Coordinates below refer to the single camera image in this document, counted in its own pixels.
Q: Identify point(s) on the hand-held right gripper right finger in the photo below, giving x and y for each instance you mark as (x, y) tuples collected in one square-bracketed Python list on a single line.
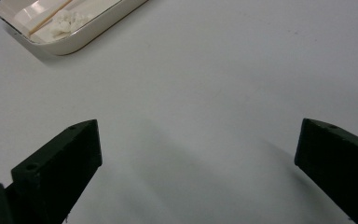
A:
[(338, 161)]

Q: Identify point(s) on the cream rectangular tray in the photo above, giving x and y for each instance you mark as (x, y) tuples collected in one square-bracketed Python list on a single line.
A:
[(84, 39)]

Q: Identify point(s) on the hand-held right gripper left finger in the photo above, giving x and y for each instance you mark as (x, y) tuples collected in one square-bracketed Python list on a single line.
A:
[(59, 168)]

